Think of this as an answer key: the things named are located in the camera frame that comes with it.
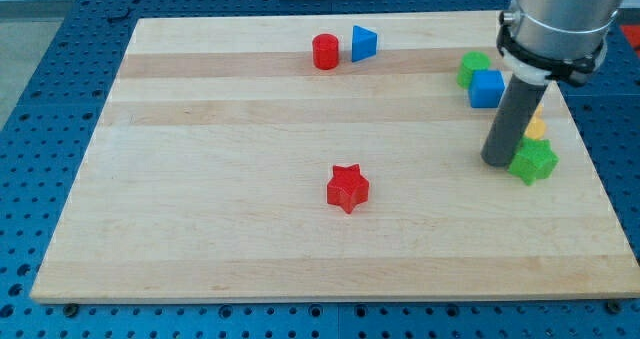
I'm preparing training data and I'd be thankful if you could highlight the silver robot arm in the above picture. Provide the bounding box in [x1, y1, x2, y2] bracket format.
[497, 0, 623, 87]

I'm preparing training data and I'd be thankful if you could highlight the red star block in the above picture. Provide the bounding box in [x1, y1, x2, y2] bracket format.
[326, 164, 370, 214]

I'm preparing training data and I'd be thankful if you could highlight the green star block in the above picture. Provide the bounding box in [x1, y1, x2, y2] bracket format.
[507, 137, 559, 186]

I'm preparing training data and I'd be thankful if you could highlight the red cylinder block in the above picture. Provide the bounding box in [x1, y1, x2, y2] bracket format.
[312, 33, 340, 70]

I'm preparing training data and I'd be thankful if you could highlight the wooden board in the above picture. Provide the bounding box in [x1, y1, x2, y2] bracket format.
[31, 11, 639, 304]

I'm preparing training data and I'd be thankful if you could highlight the blue triangular prism block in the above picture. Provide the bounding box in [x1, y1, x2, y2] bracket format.
[351, 25, 378, 62]

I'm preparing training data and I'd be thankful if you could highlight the blue cube block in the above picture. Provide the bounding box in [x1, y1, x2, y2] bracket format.
[468, 70, 505, 109]

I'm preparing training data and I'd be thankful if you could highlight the green cylinder block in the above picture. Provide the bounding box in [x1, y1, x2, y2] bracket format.
[456, 51, 491, 89]

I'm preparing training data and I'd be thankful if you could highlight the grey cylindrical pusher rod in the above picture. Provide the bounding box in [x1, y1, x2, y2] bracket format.
[481, 75, 547, 167]

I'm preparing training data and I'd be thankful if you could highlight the yellow block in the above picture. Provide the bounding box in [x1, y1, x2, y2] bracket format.
[524, 105, 547, 140]

